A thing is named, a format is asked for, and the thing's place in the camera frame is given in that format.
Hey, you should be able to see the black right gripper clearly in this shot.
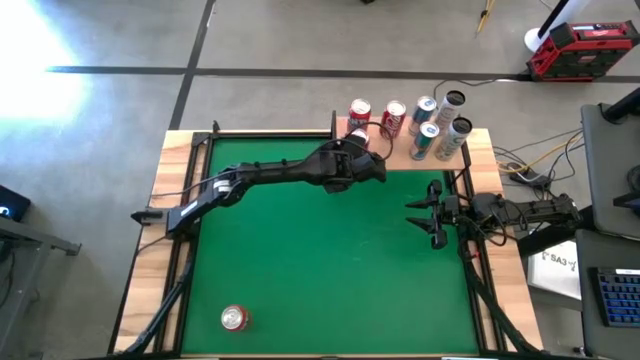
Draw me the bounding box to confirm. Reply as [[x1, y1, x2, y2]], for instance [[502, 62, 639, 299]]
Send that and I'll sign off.
[[404, 179, 474, 250]]

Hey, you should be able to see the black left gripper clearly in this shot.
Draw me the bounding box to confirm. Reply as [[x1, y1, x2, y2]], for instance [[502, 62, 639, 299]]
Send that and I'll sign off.
[[319, 141, 388, 194]]

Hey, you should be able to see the red Coca-Cola can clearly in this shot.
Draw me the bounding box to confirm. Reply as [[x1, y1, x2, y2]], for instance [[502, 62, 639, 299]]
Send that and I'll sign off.
[[379, 100, 408, 141], [347, 127, 371, 147]]

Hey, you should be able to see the red Fanta strawberry can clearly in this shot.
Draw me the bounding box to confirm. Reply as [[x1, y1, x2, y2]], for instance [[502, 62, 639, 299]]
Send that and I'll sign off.
[[347, 97, 373, 132]]

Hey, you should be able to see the blue silver Red Bull can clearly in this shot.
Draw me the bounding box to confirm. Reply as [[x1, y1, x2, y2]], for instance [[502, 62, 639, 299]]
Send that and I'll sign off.
[[409, 121, 441, 162], [408, 95, 439, 134]]

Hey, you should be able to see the tall white Celsius can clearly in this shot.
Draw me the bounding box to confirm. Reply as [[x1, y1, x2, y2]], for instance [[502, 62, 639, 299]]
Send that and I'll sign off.
[[434, 116, 474, 162], [430, 89, 468, 132]]

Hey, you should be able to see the black power strip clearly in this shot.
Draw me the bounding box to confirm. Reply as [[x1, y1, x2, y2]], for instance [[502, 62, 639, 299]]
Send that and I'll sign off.
[[507, 162, 554, 190]]

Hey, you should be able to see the green table mat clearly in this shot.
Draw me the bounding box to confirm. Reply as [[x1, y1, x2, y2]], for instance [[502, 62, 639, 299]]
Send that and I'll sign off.
[[180, 135, 480, 356]]

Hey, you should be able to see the white paper sign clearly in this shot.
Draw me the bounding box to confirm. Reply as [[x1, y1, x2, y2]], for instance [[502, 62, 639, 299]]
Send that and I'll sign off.
[[527, 239, 584, 301]]

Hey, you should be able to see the grey desk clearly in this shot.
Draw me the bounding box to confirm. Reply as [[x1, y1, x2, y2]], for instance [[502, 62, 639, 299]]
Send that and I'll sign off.
[[581, 102, 640, 241], [574, 229, 640, 360]]

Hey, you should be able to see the white black tower fan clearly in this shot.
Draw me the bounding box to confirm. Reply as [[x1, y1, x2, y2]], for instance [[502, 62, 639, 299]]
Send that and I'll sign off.
[[523, 0, 594, 54]]

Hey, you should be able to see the red soda can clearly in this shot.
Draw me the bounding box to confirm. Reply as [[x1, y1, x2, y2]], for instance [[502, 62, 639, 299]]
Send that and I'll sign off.
[[220, 304, 253, 333]]

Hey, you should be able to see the black backlit keyboard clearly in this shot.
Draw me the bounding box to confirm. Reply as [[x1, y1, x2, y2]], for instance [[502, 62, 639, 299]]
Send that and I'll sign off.
[[591, 267, 640, 329]]

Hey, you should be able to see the grey metal stand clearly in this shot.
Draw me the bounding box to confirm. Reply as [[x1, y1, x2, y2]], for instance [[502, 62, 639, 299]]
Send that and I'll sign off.
[[0, 214, 84, 360]]

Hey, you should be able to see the black computer with blue light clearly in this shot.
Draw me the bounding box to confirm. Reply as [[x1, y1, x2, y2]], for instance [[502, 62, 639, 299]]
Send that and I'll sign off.
[[0, 183, 32, 223]]

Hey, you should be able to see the yellow floor cable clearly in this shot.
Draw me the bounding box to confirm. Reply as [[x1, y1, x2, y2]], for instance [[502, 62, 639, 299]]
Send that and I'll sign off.
[[517, 130, 586, 221]]

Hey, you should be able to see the yellow hanging cable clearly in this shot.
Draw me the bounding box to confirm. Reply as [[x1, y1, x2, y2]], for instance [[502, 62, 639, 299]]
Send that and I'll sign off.
[[475, 0, 497, 39]]

